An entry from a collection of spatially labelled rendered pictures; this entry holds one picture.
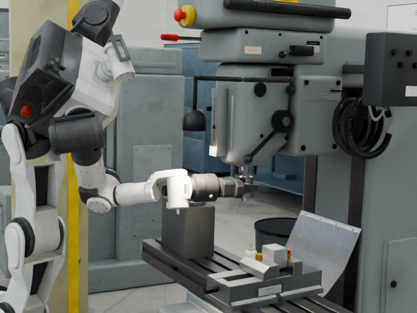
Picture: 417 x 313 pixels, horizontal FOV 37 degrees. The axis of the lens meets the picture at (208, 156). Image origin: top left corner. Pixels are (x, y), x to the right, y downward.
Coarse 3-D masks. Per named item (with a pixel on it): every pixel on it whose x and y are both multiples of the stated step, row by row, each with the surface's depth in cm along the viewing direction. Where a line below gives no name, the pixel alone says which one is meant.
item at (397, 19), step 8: (392, 8) 693; (400, 8) 683; (408, 8) 673; (416, 8) 664; (392, 16) 693; (400, 16) 683; (408, 16) 674; (416, 16) 665; (392, 24) 694; (400, 24) 684; (408, 24) 674; (416, 24) 665
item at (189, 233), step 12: (192, 204) 225; (204, 204) 227; (168, 216) 235; (180, 216) 225; (192, 216) 223; (204, 216) 225; (168, 228) 236; (180, 228) 226; (192, 228) 223; (204, 228) 226; (168, 240) 236; (180, 240) 226; (192, 240) 224; (204, 240) 226; (180, 252) 226; (192, 252) 225; (204, 252) 227
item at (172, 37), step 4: (160, 36) 193; (164, 36) 192; (168, 36) 192; (172, 36) 193; (176, 36) 194; (180, 36) 195; (184, 36) 196; (168, 40) 193; (172, 40) 194; (176, 40) 194; (192, 40) 198; (196, 40) 198; (200, 40) 199
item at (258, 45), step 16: (208, 32) 195; (224, 32) 187; (240, 32) 181; (256, 32) 183; (272, 32) 186; (288, 32) 189; (304, 32) 193; (208, 48) 195; (224, 48) 188; (240, 48) 182; (256, 48) 184; (272, 48) 187; (288, 48) 190; (320, 48) 196; (320, 64) 198
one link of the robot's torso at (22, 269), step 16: (16, 224) 213; (64, 224) 224; (16, 240) 211; (64, 240) 224; (16, 256) 212; (32, 256) 223; (48, 256) 223; (64, 256) 226; (16, 272) 215; (32, 272) 217; (48, 272) 225; (16, 288) 222; (32, 288) 227; (48, 288) 226; (0, 304) 228; (16, 304) 223; (32, 304) 226
